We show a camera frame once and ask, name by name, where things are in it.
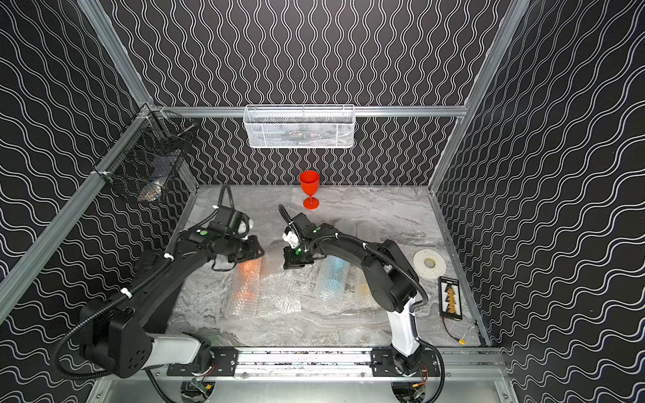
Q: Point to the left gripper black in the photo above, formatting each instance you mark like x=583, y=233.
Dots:
x=247, y=249

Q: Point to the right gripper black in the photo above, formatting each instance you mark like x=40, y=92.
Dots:
x=289, y=263

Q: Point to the orange glass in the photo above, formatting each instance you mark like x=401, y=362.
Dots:
x=244, y=294

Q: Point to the yellow glass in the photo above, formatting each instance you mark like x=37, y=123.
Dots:
x=363, y=299

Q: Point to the red wine glass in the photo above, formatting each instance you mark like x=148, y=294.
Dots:
x=310, y=181

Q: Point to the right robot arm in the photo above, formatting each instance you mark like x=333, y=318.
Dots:
x=392, y=281

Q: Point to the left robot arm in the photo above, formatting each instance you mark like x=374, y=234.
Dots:
x=110, y=337

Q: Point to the blue glass in bubble wrap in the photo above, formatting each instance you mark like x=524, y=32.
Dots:
x=329, y=289

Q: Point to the white tape roll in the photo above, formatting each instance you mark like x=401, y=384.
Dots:
x=429, y=264

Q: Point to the black box with orange parts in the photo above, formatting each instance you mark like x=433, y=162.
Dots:
x=450, y=305

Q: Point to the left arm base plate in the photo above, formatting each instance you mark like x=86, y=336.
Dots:
x=218, y=361

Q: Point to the black wire basket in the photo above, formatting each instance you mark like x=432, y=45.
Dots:
x=146, y=168

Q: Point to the white wire basket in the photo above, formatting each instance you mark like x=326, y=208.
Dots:
x=293, y=126

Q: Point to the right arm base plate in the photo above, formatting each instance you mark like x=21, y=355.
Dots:
x=386, y=362

